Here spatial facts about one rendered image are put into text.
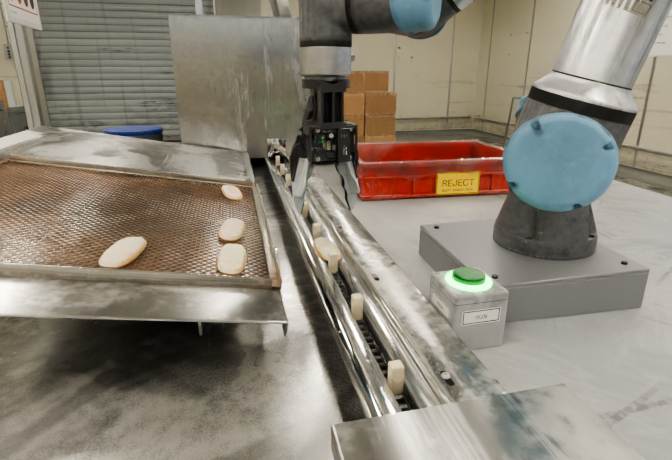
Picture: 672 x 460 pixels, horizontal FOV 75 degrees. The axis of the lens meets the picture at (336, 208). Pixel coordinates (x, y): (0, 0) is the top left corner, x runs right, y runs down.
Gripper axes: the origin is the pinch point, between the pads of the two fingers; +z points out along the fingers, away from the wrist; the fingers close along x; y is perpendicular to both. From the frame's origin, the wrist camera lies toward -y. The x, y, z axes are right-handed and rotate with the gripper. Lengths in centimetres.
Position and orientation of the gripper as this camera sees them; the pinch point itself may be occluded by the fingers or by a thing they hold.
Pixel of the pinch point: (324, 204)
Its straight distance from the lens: 72.5
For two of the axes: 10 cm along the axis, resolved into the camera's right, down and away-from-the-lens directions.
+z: 0.0, 9.5, 3.0
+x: 9.7, -0.7, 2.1
